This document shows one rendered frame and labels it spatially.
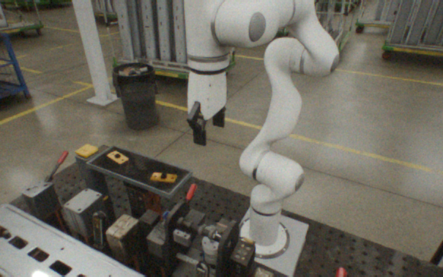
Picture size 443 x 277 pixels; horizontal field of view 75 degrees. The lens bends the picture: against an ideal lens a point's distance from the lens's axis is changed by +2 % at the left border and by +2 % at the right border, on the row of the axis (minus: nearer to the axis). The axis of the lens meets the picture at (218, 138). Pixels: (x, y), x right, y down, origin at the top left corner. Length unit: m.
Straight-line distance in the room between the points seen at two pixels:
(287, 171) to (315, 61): 0.35
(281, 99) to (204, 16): 0.47
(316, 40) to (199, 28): 0.42
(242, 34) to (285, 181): 0.58
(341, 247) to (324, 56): 0.90
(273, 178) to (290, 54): 0.40
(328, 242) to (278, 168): 0.60
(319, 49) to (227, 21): 0.42
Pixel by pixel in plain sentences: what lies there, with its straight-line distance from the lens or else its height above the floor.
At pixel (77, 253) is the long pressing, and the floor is 1.00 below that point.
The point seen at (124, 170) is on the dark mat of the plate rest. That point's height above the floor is 1.16.
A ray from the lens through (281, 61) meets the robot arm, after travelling 0.94.
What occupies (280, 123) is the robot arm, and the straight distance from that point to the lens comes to 0.94.
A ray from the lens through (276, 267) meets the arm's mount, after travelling 1.22.
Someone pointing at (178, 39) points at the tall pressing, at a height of 0.70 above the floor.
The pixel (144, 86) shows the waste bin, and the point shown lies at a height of 0.58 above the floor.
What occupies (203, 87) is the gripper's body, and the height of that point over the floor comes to 1.57.
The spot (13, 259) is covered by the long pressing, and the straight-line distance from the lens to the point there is 1.16.
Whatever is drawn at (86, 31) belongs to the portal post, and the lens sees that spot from 4.34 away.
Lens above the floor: 1.79
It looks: 32 degrees down
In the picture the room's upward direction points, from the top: straight up
